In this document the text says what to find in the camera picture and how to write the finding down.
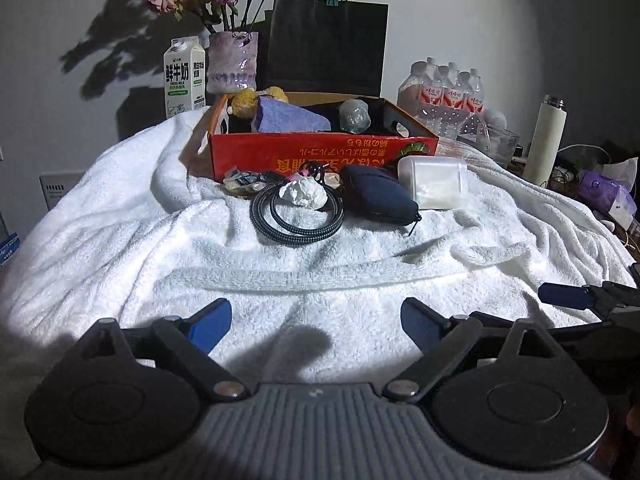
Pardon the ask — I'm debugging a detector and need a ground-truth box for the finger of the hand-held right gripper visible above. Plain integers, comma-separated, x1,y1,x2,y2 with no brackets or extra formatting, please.
539,280,640,320
469,311,608,350

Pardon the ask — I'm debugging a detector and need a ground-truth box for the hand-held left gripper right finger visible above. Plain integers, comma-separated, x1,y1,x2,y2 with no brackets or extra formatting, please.
382,297,571,403

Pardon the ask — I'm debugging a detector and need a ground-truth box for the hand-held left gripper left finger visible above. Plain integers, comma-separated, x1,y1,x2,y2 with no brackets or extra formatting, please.
65,297,251,403

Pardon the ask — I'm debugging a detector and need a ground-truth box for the braided cable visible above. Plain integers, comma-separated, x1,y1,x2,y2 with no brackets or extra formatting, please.
249,180,346,245

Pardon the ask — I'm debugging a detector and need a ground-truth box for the navy zip pouch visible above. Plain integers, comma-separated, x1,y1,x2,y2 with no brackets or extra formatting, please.
340,164,422,238

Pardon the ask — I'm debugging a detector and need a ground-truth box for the white plastic case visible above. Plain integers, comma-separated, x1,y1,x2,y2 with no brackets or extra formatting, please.
397,156,468,210

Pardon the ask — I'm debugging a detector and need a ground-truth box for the foil snack wrapper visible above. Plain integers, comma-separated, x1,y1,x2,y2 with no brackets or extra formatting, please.
222,169,273,196

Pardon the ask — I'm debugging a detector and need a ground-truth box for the white tissue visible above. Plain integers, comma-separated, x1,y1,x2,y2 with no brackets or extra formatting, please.
279,180,328,210

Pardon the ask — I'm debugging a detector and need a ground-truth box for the black pink hair accessory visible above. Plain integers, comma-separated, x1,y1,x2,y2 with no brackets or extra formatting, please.
292,169,343,191

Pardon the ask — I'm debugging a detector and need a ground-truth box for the red cardboard box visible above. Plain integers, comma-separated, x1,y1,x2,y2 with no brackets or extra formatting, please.
206,91,440,183

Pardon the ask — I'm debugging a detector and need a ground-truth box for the white terry towel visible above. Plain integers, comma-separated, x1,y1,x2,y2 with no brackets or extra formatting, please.
0,105,640,411

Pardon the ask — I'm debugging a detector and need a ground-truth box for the purple plastic bag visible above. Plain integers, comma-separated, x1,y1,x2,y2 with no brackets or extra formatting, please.
577,167,631,211

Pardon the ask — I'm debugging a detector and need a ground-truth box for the white thermos bottle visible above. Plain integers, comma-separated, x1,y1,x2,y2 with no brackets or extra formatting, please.
522,94,568,186

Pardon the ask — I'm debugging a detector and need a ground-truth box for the clear glass container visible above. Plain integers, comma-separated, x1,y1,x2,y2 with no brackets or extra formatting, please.
457,115,521,166

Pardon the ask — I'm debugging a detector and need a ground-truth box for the white round gadget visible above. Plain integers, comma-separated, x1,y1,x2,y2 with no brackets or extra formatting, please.
480,109,508,131

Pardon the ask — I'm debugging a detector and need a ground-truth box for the blue white packet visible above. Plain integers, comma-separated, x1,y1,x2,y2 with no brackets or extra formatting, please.
0,232,21,267

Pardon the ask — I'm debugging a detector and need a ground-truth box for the purple sponge cloth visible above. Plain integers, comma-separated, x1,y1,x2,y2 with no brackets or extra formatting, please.
250,97,332,135

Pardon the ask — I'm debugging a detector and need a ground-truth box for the yellow plush toy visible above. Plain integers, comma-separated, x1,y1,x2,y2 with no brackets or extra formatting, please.
230,86,290,120

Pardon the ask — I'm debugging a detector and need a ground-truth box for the shrink-wrapped water bottle pack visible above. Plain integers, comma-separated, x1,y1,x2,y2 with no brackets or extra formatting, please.
397,57,488,138

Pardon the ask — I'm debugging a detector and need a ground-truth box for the white milk carton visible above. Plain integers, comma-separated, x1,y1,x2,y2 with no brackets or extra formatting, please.
163,36,207,121

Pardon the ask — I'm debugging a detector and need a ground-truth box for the purple glass vase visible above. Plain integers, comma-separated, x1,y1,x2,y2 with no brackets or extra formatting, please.
206,31,260,95

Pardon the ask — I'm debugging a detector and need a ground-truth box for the black paper bag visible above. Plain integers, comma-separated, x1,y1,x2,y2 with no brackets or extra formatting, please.
265,0,390,98

